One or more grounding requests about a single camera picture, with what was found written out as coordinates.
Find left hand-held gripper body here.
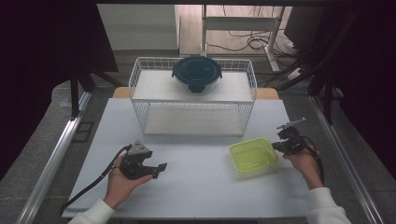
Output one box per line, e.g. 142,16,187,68
119,140,154,181

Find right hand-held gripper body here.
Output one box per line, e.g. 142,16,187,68
276,117,308,156

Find green rectangular plastic container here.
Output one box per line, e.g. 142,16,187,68
229,136,280,175

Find white wire shelf rack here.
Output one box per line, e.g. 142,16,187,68
128,56,259,138

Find round dark blue lidded container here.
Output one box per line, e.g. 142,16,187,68
171,54,223,96

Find person's left hand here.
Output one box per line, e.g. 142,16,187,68
103,154,154,210

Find person's right hand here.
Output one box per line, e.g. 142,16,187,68
282,148,325,190

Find black metal stand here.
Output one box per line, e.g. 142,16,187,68
277,6,366,126
68,61,123,121

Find white power strip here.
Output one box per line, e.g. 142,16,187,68
287,67,304,80

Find wooden table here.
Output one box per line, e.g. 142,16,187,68
111,86,280,101

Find dark curtain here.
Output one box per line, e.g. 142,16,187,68
0,0,120,182
323,0,396,179

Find dark box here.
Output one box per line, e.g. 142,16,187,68
283,6,329,53

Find white cabinet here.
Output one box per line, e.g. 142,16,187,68
96,4,181,51

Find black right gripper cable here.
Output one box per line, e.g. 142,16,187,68
298,135,326,187

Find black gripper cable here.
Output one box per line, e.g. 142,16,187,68
60,144,134,217
298,135,326,187

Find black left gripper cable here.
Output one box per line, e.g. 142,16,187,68
60,144,134,217

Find aluminium rail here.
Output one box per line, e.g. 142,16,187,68
15,91,93,224
309,94,386,224

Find black floor bracket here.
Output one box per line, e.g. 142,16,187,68
71,120,95,145

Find black floor cables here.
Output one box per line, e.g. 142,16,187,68
206,5,301,58

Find white metal desk frame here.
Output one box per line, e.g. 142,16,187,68
200,4,286,74

